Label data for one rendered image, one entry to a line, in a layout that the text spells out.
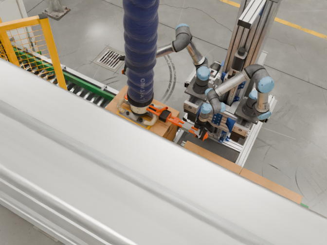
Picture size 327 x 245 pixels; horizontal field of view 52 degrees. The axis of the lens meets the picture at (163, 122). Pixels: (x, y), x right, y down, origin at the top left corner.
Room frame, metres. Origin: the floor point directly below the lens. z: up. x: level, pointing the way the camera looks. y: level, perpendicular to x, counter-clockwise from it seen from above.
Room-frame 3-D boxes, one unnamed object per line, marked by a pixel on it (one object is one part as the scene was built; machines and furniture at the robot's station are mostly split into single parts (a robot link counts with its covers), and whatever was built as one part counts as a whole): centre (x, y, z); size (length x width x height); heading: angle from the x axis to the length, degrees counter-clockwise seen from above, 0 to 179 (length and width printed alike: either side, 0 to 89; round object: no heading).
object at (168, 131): (1.82, 0.22, 0.75); 0.60 x 0.40 x 0.40; 65
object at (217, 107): (1.63, -0.40, 1.38); 0.11 x 0.11 x 0.08; 22
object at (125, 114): (1.74, 0.26, 0.98); 0.34 x 0.10 x 0.05; 64
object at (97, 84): (2.45, 0.83, 0.50); 2.31 x 0.05 x 0.19; 66
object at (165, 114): (1.72, -0.01, 1.08); 0.10 x 0.08 x 0.06; 154
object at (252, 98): (1.90, -0.77, 1.20); 0.13 x 0.12 x 0.14; 22
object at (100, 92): (2.54, 1.18, 0.60); 1.60 x 0.10 x 0.09; 66
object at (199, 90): (2.10, -0.31, 1.09); 0.15 x 0.15 x 0.10
